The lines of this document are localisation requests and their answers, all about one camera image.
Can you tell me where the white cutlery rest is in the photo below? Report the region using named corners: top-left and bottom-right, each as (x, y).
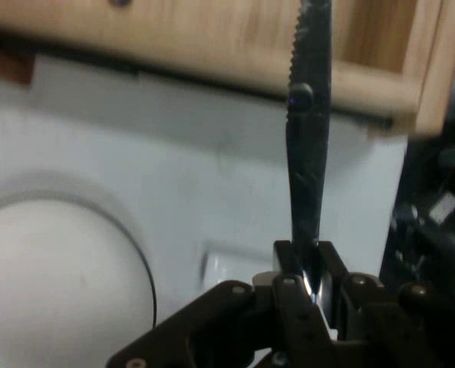
top-left (200, 247), bottom-right (286, 291)

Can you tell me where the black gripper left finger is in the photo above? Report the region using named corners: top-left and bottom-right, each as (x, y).
top-left (107, 239), bottom-right (334, 368)

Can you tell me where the silver table knife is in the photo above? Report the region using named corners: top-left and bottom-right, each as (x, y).
top-left (285, 0), bottom-right (334, 304)

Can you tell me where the white plate with black rim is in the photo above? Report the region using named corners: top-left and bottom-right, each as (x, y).
top-left (0, 193), bottom-right (158, 368)

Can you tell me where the dark brown wooden cabinet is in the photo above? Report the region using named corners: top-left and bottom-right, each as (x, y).
top-left (0, 40), bottom-right (37, 87)

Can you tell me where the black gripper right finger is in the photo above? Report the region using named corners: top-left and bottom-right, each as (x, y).
top-left (313, 241), bottom-right (455, 368)

